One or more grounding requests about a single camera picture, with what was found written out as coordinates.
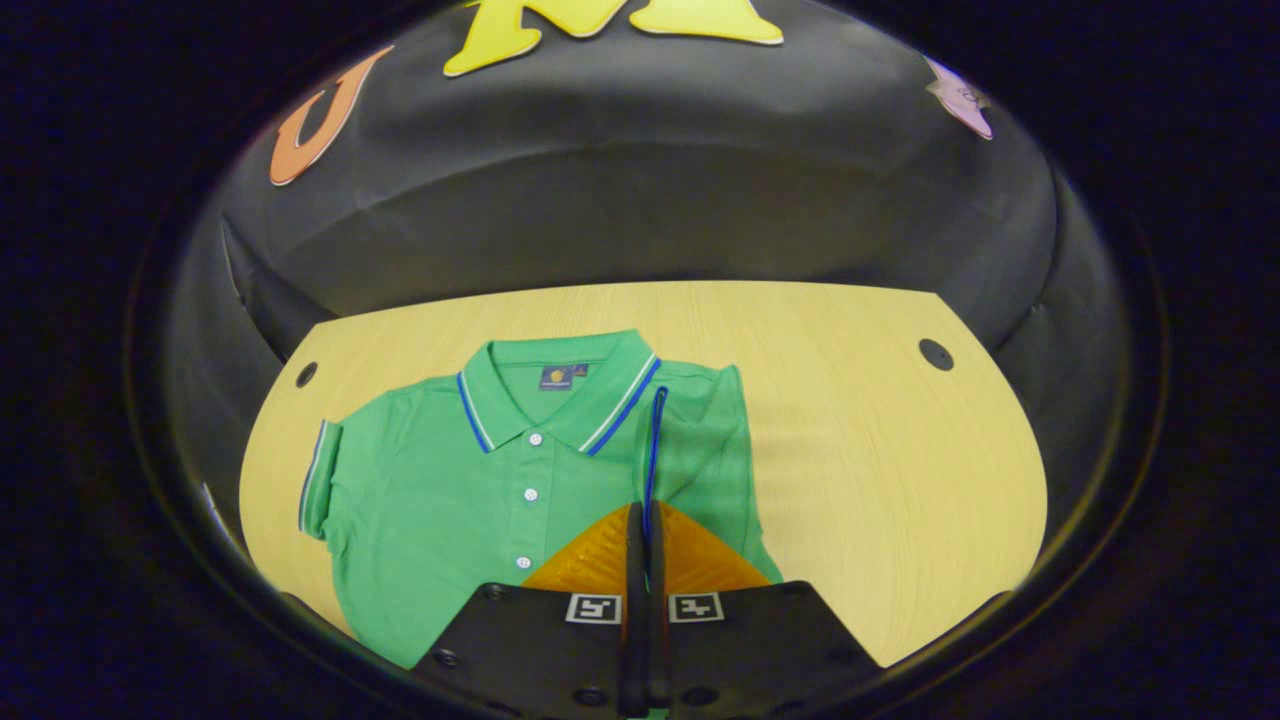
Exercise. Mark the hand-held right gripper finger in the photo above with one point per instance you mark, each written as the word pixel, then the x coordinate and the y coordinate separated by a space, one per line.
pixel 634 650
pixel 658 650

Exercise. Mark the green polo T-shirt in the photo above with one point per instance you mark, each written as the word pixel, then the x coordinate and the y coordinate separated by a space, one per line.
pixel 450 500

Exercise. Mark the black round table grommet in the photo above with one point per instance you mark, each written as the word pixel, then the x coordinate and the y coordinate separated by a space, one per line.
pixel 936 354
pixel 306 374

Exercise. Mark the black backdrop cloth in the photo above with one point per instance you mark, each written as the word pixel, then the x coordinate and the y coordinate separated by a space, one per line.
pixel 640 180

